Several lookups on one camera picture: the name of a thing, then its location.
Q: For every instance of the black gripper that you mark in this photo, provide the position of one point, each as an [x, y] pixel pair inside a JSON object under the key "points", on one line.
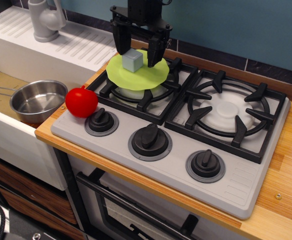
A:
{"points": [[143, 19]]}

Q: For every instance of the pale blue cube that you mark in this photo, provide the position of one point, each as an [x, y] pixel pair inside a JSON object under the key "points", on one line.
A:
{"points": [[132, 60]]}

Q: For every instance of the red toy tomato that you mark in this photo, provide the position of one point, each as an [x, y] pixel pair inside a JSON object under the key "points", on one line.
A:
{"points": [[81, 102]]}

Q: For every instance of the light green plate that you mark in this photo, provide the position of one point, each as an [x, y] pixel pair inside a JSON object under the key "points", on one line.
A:
{"points": [[143, 79]]}

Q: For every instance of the stainless steel pot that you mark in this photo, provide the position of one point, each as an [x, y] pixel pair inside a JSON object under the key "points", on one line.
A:
{"points": [[34, 102]]}

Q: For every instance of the white left burner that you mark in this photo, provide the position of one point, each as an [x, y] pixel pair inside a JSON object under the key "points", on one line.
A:
{"points": [[160, 92]]}

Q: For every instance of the white burner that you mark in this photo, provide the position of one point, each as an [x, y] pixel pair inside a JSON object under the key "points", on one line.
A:
{"points": [[225, 107], [160, 92]]}

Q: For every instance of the black left burner grate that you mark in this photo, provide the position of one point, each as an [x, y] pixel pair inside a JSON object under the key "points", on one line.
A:
{"points": [[154, 112]]}

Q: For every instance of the black burner grate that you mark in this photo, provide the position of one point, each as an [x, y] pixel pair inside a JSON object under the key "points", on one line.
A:
{"points": [[248, 144], [154, 112]]}

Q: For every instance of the grey toy faucet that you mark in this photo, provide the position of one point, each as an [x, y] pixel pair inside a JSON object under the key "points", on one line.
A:
{"points": [[46, 22]]}

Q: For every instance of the black left stove knob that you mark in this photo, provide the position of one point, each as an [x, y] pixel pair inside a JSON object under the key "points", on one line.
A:
{"points": [[101, 123]]}

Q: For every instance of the black stove knob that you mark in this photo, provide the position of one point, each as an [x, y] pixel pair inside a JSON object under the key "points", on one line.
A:
{"points": [[205, 166], [150, 143], [101, 123]]}

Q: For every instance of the black middle stove knob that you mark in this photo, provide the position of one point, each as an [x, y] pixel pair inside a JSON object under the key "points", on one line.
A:
{"points": [[150, 143]]}

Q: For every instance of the white right burner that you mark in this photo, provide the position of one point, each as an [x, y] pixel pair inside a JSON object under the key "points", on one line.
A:
{"points": [[225, 107]]}

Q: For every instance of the grey toy stove top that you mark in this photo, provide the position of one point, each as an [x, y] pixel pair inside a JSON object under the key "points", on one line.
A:
{"points": [[236, 193]]}

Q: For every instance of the black right burner grate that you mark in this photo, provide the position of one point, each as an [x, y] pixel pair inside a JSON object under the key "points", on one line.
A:
{"points": [[248, 144]]}

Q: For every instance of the black right stove knob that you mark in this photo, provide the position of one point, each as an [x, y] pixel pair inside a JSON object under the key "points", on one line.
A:
{"points": [[205, 166]]}

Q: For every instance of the toy oven door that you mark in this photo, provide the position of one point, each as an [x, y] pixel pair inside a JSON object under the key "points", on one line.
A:
{"points": [[127, 212]]}

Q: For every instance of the upper wooden drawer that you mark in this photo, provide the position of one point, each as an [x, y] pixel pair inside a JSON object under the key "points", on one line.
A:
{"points": [[32, 187]]}

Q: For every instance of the wooden drawer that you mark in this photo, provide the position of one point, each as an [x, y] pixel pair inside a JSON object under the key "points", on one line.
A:
{"points": [[28, 207], [32, 187]]}

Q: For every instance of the lower wooden drawer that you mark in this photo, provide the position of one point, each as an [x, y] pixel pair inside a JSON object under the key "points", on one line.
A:
{"points": [[28, 207]]}

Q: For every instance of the black oven door handle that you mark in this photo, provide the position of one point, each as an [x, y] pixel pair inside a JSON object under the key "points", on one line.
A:
{"points": [[180, 234]]}

